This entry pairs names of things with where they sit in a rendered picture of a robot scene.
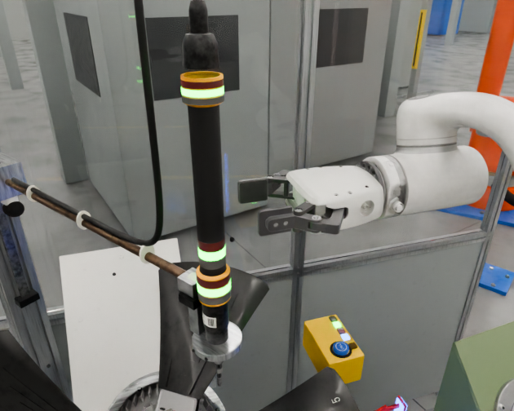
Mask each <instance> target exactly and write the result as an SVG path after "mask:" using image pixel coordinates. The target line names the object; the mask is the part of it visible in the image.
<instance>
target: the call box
mask: <svg viewBox="0 0 514 411"><path fill-rule="evenodd" d="M332 316H335V317H336V318H337V321H338V322H339V323H340V324H341V327H339V328H342V327H343V328H344V330H345V331H346V334H348V336H349V337H350V339H349V340H345V341H344V340H343V339H342V337H341V334H339V332H338V331H337V328H335V327H334V325H333V322H331V321H330V319H329V316H325V317H322V318H317V319H314V320H307V321H305V322H304V337H303V346H304V348H305V350H306V352H307V353H308V356H309V358H310V359H311V361H312V363H313V365H314V367H315V368H316V370H317V372H320V371H321V370H323V369H324V368H325V367H326V366H327V367H331V368H333V369H335V371H336V372H337V373H338V374H339V376H340V377H341V378H342V379H343V381H344V383H345V384H346V383H350V382H355V381H357V380H360V379H361V372H362V367H363V362H364V354H363V353H362V351H361V349H360V348H359V346H357V348H356V349H351V348H350V347H349V352H348V354H347V355H345V356H340V355H337V354H336V353H335V352H334V351H333V346H334V344H333V343H336V342H345V343H347V344H349V343H353V342H355V341H354V340H353V338H352V336H351V335H350V334H349V332H348V331H347V330H346V328H345V327H344V326H343V324H342V322H341V321H340V319H339V318H338V317H337V316H336V315H332Z"/></svg>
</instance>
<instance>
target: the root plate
mask: <svg viewBox="0 0 514 411"><path fill-rule="evenodd" d="M196 407H197V399H195V398H192V397H189V396H184V395H181V394H178V393H174V392H172V391H167V390H164V389H162V390H161V392H160V395H159V398H158V402H157V408H156V411H166V410H168V409H173V411H195V410H196ZM160 408H165V410H161V409H160Z"/></svg>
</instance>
